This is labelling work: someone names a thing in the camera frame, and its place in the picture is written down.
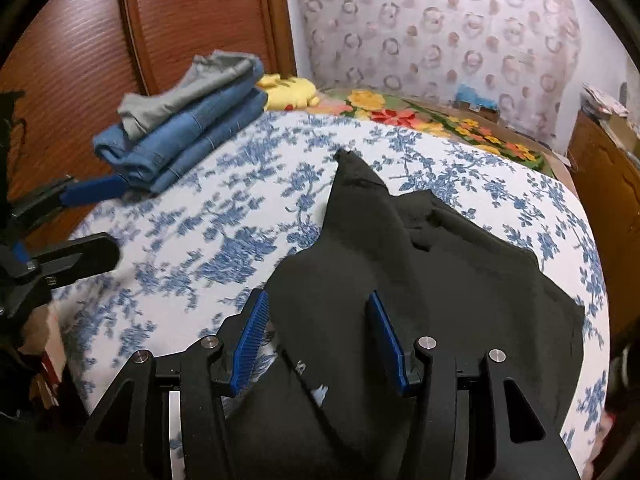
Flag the black t-shirt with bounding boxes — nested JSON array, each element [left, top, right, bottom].
[[220, 149, 586, 480]]

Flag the colourful flowered blanket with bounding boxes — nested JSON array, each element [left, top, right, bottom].
[[305, 87, 556, 178]]

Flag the blue floral bed sheet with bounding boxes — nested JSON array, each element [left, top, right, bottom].
[[52, 110, 611, 480]]

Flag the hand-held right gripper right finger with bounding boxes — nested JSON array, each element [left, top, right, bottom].
[[367, 290, 583, 480]]

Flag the pile of papers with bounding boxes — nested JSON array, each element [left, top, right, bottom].
[[582, 84, 630, 118]]

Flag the folded blue jeans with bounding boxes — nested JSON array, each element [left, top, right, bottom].
[[92, 57, 268, 196]]

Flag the folded grey pants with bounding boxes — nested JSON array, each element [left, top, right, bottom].
[[117, 50, 256, 138]]

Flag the brown slatted wardrobe door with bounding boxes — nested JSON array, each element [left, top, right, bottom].
[[0, 0, 298, 251]]

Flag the circle patterned curtain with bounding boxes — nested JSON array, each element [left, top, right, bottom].
[[282, 0, 583, 156]]

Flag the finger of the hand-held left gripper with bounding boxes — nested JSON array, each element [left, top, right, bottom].
[[10, 176, 130, 233], [27, 232, 121, 286]]

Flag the small blue object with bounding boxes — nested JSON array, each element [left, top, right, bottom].
[[455, 82, 501, 111]]

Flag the wooden side cabinet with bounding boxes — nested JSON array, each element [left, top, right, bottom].
[[567, 110, 640, 336]]

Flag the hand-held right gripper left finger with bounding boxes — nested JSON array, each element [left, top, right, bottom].
[[75, 290, 271, 480]]

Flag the yellow plush toy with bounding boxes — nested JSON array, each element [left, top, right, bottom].
[[256, 72, 321, 112]]

